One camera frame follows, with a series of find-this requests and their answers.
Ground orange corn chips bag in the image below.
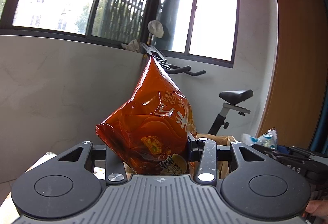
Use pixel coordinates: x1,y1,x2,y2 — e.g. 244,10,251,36
96,57,197,175

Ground person's right hand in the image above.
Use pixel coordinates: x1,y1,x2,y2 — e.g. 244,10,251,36
302,200,328,223

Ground brown cardboard box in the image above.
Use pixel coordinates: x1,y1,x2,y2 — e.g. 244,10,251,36
123,133,236,179

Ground blue white snack bag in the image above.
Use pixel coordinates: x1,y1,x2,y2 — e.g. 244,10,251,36
241,128,278,150

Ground wooden wardrobe panel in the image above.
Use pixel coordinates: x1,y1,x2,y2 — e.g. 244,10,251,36
260,0,327,148

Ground black exercise bike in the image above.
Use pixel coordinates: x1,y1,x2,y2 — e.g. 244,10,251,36
140,42,255,136

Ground white cloth on stick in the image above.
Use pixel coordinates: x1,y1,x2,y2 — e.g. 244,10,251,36
147,20,164,45

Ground dark framed window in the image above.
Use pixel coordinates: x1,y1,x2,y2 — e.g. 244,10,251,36
1,0,240,68

